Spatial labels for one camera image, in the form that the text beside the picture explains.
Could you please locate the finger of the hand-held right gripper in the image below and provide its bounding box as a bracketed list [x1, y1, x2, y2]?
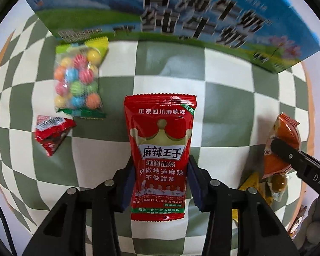
[271, 138, 320, 192]

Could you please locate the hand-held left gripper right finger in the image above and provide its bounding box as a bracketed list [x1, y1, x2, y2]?
[188, 155, 300, 256]

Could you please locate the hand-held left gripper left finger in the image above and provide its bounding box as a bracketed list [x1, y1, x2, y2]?
[31, 156, 135, 256]

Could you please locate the orange snack packet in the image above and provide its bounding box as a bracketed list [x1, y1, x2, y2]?
[263, 113, 302, 179]

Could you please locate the red spicy strip packet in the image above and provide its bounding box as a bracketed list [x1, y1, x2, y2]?
[123, 94, 198, 221]

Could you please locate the printed cardboard box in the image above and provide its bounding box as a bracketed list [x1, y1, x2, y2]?
[24, 0, 320, 74]

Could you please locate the person's right hand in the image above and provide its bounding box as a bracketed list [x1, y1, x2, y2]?
[300, 199, 320, 248]

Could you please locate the clear braised egg packet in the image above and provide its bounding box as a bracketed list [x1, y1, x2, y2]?
[267, 173, 288, 202]

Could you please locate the yellow snack packet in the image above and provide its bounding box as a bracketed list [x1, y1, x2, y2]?
[232, 172, 272, 224]

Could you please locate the green white checkered blanket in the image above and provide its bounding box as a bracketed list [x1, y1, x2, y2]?
[0, 0, 318, 256]

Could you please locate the small red candy packet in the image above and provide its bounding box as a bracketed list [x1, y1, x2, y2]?
[34, 115, 77, 157]

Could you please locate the colourful candy ball bag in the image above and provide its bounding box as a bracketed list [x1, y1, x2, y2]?
[54, 36, 109, 119]

